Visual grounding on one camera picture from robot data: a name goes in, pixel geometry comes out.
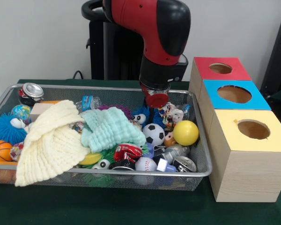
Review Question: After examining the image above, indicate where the black upright panel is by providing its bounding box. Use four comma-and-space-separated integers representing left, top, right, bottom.
259, 15, 281, 99

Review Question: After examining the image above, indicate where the yellow ball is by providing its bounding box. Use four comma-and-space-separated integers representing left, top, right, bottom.
172, 120, 200, 146

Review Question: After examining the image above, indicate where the small orange basketball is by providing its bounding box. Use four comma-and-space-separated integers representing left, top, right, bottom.
0, 140, 14, 162

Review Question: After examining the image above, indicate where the silver drink can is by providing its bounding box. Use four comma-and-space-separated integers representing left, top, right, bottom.
17, 82, 44, 106

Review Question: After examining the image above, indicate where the wooden three-hole box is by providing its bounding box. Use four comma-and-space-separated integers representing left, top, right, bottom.
188, 57, 281, 203

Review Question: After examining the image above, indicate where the cream yellow cloth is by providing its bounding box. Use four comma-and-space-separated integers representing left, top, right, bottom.
15, 99, 91, 188

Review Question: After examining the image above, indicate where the green spiky ball with eye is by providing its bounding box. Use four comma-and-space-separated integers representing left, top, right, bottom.
91, 158, 111, 170

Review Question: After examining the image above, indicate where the small soccer ball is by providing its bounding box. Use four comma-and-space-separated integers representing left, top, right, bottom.
142, 123, 166, 145

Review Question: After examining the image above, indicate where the dark green tablecloth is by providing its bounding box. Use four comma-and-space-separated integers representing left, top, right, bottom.
0, 79, 281, 225

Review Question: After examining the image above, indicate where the blue spiky ball with eyes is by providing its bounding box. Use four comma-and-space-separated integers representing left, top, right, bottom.
131, 105, 166, 129
0, 114, 29, 146

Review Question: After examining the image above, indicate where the yellow green plastic banana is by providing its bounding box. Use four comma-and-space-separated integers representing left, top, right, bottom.
80, 152, 103, 166

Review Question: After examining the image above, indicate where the small baseball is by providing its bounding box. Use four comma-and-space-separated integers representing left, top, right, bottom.
135, 156, 158, 171

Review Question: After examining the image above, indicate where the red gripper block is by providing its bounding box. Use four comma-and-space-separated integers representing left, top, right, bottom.
140, 82, 171, 119

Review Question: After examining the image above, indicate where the mint green cloth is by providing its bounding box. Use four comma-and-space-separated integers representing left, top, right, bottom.
79, 106, 147, 153

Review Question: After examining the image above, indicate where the shallow clear mesh bin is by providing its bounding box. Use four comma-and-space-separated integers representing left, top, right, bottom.
0, 83, 213, 191

